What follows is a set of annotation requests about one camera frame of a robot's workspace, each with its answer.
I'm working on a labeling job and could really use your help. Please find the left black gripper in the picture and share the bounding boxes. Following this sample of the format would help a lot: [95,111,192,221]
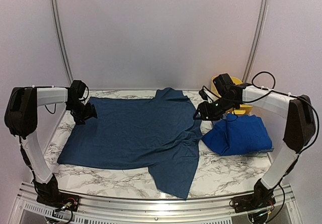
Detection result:
[65,100,97,125]

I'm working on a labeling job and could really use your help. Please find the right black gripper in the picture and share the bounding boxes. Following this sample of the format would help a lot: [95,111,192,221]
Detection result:
[193,95,237,121]

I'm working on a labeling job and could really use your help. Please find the blue pleated skirt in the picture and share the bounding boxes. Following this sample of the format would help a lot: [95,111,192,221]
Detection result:
[202,114,273,156]

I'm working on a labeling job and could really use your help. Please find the grey-blue garment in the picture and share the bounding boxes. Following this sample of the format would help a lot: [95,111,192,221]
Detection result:
[57,88,202,199]

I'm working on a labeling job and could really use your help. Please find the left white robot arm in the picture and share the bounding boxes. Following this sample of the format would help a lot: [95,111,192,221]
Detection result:
[4,80,97,206]

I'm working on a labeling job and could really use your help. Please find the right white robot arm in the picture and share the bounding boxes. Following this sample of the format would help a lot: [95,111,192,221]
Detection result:
[189,107,313,200]

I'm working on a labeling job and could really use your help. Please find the blue checked folded shirt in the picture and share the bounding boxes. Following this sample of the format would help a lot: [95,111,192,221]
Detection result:
[211,115,226,128]

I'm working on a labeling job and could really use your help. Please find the yellow plastic basket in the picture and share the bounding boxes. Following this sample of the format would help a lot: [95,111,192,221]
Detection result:
[210,76,253,115]

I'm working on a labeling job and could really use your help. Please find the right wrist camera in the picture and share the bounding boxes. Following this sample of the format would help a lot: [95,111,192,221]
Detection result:
[199,86,215,103]

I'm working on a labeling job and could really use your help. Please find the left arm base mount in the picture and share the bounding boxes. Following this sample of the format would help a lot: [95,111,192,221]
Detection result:
[36,192,80,212]

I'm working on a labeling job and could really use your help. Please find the aluminium table front rail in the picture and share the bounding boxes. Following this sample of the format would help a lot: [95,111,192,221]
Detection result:
[9,184,303,223]

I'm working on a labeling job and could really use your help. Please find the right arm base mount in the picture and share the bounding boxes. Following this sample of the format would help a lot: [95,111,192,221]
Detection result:
[229,194,276,213]

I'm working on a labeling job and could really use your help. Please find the right aluminium wall profile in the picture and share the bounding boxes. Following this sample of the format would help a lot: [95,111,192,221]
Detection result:
[242,0,269,82]

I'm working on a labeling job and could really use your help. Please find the aluminium wall profile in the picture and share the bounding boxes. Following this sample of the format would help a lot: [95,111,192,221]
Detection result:
[242,0,269,82]
[50,0,74,85]

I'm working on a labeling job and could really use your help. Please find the left aluminium wall profile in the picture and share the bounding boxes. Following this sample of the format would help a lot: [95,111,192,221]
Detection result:
[50,0,74,85]

